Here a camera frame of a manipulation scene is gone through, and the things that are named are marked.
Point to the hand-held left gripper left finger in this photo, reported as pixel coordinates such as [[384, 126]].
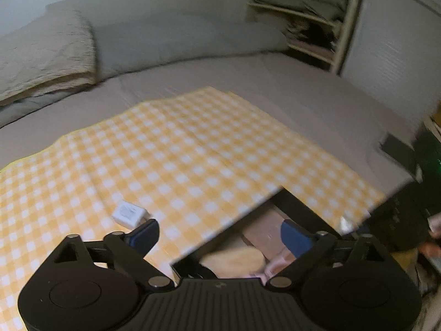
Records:
[[146, 236]]

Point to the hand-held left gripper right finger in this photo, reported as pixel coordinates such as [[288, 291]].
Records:
[[294, 239]]

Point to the black storage box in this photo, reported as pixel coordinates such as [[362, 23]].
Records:
[[305, 212]]

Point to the white charger plug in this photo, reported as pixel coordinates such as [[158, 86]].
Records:
[[127, 212]]

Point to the light wooden block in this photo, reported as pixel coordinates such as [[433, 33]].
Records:
[[234, 260]]

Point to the person's right hand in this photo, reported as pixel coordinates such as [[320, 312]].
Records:
[[433, 229]]

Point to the brown cardboard piece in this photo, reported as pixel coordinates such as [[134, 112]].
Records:
[[265, 227]]

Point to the dark flat object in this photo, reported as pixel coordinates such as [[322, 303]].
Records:
[[398, 153]]

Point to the yellow checked cloth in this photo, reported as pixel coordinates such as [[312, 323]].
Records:
[[172, 151]]

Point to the grey bed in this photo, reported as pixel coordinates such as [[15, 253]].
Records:
[[293, 103]]

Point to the white ribbed panel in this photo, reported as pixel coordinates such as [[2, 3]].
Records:
[[392, 48]]

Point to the grey pillow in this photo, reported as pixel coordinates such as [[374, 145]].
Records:
[[179, 38], [41, 101]]

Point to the white shelf unit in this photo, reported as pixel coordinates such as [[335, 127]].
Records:
[[344, 34]]

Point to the folded beige blanket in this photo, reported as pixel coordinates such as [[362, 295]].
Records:
[[44, 51]]

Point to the folded grey linens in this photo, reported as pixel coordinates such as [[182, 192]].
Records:
[[296, 1]]

